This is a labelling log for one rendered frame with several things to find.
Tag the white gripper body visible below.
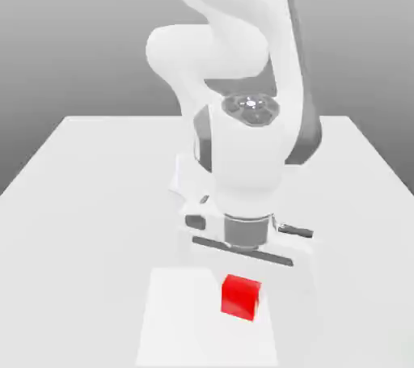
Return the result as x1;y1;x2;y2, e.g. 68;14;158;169
178;227;317;295

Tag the small red cube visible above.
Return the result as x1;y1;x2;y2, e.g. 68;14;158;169
220;273;263;324

